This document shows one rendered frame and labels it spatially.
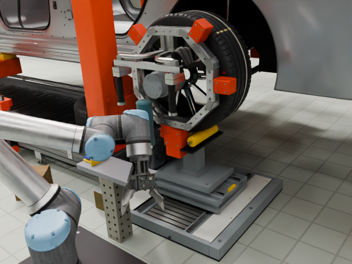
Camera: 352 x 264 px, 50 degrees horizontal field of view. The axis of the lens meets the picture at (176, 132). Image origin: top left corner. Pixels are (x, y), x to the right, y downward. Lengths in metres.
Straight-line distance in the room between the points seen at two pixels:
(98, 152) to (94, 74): 1.08
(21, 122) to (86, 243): 0.73
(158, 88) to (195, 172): 0.68
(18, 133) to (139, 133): 0.39
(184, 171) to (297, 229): 0.74
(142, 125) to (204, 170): 1.09
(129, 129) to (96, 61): 0.93
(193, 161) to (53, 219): 1.16
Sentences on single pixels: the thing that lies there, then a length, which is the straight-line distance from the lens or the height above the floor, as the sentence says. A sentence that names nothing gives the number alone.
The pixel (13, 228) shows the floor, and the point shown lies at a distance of 2.56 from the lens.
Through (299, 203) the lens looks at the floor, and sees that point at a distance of 2.55.
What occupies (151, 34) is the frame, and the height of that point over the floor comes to 1.08.
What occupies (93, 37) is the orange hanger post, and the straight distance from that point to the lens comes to 2.19.
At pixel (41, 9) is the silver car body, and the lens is 4.40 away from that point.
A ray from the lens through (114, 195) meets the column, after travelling 2.05.
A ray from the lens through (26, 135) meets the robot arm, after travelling 1.25.
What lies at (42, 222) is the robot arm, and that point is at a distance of 1.39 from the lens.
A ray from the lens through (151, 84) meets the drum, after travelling 1.94.
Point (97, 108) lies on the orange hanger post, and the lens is 2.32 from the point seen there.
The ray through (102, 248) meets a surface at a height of 0.30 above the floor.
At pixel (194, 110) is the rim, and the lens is 2.13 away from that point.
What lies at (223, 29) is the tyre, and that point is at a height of 1.09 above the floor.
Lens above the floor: 1.37
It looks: 22 degrees down
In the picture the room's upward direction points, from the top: 3 degrees counter-clockwise
